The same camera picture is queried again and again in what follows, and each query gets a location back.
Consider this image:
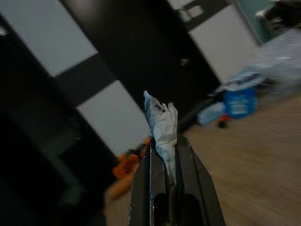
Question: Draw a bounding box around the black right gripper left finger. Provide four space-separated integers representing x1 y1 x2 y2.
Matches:
127 136 170 226

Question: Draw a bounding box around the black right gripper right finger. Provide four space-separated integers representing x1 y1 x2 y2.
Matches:
173 131 227 226

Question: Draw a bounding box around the white tissue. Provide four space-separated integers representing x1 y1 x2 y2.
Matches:
143 90 179 187

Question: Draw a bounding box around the orange plastic bag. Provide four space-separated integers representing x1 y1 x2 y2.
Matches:
112 137 151 198

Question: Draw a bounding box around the blue flat package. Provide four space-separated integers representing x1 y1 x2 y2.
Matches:
197 103 227 126

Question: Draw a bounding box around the blue plastic bucket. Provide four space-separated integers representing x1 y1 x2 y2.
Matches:
222 87 258 118

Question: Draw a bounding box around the black and white wardrobe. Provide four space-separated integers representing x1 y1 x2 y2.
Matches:
0 0 263 226

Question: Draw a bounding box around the light blue bedding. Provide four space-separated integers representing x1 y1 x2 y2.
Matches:
225 28 301 89

